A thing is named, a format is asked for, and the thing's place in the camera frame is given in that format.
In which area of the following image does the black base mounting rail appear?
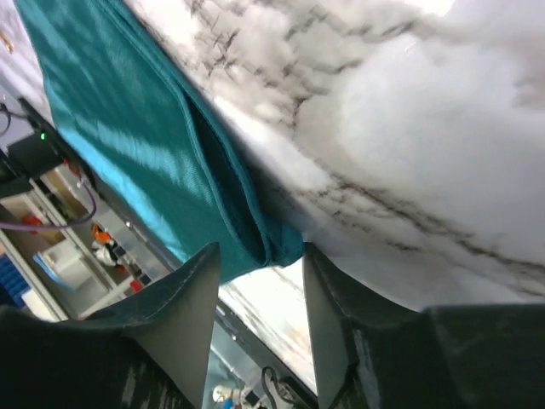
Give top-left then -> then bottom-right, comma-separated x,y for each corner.
16,97 -> 320,409

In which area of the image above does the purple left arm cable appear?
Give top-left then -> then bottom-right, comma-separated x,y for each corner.
0,181 -> 98,233

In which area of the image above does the gold spoon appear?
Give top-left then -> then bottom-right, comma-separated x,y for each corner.
0,30 -> 14,54

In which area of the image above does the teal cloth napkin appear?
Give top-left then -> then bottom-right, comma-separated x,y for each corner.
15,1 -> 303,282

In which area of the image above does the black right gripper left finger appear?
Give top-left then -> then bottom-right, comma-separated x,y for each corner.
1,244 -> 221,408

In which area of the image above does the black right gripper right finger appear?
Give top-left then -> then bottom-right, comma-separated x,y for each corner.
302,244 -> 544,408

